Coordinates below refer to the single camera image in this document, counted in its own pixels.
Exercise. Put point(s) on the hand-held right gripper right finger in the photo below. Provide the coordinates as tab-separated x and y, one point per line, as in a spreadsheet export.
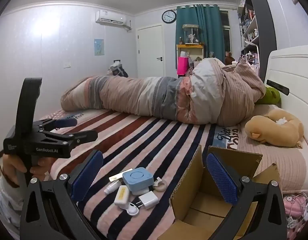
221	180

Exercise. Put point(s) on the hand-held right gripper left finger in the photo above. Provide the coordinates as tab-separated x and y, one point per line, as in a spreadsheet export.
85	173

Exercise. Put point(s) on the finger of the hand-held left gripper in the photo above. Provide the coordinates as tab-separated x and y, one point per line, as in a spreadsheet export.
78	137
65	123

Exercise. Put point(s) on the brown cardboard box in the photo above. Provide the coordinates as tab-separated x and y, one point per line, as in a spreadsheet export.
206	205

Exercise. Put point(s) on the small white tube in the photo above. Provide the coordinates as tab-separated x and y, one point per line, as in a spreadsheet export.
111	187

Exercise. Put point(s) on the white stick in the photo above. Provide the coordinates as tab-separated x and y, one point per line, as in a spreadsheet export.
118	177

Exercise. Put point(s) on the white case with yellow label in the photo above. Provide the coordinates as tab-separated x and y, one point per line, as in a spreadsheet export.
121	195

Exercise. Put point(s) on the light blue rounded case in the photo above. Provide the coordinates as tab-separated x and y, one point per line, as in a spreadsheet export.
137	178

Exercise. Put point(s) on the white charger plug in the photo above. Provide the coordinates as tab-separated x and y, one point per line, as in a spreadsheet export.
149	200

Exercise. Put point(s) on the person's left forearm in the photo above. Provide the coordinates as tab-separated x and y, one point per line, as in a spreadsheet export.
6	200

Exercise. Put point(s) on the person's left hand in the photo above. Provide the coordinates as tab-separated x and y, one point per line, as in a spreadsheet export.
10	166

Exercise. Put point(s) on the pink quilted bed pad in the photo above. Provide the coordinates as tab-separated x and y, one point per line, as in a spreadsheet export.
274	162

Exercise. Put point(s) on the striped blanket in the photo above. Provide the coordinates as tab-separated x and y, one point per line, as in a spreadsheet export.
144	140

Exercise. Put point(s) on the yellow plush toy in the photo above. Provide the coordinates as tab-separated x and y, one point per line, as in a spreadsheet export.
274	130

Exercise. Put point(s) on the black bag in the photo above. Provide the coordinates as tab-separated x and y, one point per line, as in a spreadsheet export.
117	70

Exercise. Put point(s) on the pink plastic toy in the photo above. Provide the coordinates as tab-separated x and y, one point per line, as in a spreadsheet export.
295	205

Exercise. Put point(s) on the rolled pink grey duvet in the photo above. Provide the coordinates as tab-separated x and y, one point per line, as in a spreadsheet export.
149	95

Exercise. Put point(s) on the green plush toy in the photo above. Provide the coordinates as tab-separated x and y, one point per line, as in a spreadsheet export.
270	96

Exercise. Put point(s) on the white door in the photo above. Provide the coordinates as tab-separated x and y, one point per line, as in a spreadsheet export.
150	50

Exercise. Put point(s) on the white air conditioner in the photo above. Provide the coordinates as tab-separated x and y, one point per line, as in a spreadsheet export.
111	17

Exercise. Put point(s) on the pink gift bag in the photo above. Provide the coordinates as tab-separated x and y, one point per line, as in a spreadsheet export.
182	65

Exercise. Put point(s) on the brown teddy bear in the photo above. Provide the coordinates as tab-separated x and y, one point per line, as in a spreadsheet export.
229	58

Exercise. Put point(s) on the white bed headboard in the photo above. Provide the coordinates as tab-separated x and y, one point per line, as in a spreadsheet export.
294	70

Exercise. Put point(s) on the yellow cabinet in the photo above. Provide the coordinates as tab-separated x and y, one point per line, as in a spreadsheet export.
192	48

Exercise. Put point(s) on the glass display case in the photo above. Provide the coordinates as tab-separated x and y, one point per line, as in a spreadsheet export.
191	35

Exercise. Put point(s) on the teal curtain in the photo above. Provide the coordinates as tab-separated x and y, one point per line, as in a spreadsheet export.
209	30

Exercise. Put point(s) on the black bookshelf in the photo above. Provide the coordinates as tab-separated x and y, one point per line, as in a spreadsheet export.
264	25

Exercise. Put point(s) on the blue wall poster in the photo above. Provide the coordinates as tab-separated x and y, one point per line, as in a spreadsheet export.
99	47

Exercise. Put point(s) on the round wall clock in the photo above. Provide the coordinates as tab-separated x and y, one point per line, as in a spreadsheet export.
169	16

